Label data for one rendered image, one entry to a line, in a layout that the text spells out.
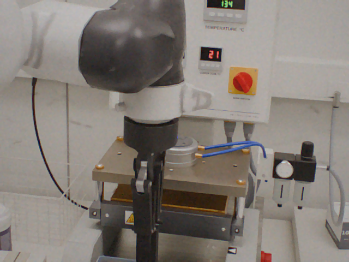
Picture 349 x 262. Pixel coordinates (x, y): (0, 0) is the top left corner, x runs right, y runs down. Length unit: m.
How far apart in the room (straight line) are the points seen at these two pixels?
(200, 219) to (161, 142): 0.28
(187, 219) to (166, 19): 0.42
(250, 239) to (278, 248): 0.50
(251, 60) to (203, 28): 0.11
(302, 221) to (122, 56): 1.05
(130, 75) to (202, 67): 0.52
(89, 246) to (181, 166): 0.22
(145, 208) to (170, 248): 0.37
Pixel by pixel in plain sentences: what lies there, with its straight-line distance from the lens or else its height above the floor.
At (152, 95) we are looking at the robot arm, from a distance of 0.76.
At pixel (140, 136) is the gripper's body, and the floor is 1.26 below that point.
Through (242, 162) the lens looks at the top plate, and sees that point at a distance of 1.12.
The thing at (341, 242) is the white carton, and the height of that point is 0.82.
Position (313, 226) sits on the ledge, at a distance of 1.61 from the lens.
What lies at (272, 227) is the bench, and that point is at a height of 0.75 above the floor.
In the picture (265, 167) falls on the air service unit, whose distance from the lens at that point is 1.23.
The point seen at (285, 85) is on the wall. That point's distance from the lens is 1.55.
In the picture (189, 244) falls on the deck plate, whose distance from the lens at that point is 1.20.
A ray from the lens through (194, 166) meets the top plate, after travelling 1.09.
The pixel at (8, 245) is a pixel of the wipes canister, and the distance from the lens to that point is 1.43.
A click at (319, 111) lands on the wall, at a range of 1.63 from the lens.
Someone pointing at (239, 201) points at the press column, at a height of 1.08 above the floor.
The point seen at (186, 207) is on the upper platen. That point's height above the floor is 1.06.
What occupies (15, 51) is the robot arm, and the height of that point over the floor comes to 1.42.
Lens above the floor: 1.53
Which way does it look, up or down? 19 degrees down
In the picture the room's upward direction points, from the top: 3 degrees clockwise
